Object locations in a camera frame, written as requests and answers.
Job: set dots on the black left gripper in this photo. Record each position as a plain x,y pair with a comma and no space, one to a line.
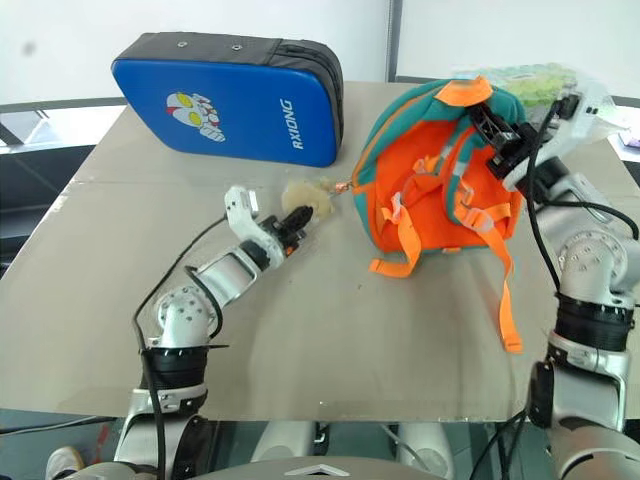
280,235

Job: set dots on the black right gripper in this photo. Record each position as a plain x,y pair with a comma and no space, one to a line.
515,147

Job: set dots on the orange and teal backpack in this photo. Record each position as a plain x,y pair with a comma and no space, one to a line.
400,165

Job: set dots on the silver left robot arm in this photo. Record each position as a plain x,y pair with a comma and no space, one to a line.
225,272

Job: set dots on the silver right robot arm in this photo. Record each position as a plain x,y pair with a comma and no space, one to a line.
590,280

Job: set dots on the green and white plastic package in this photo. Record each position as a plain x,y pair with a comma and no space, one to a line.
525,80

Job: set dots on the blue padded kick shield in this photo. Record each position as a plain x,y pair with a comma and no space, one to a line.
235,110

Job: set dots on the dark vertical pole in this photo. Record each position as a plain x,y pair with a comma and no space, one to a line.
392,40

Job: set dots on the grey robot torso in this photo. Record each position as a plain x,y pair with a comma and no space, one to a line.
320,470

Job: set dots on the grey rounded robot leg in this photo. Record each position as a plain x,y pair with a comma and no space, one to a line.
425,445

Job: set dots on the black metal railing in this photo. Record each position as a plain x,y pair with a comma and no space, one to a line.
45,112

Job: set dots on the white shoe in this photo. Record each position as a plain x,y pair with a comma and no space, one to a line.
64,462

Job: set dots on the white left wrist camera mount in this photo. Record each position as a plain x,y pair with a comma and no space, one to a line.
242,210

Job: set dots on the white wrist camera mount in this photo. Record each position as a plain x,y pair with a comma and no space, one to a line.
242,210
585,112

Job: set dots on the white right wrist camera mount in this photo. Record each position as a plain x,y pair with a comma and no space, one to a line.
585,112

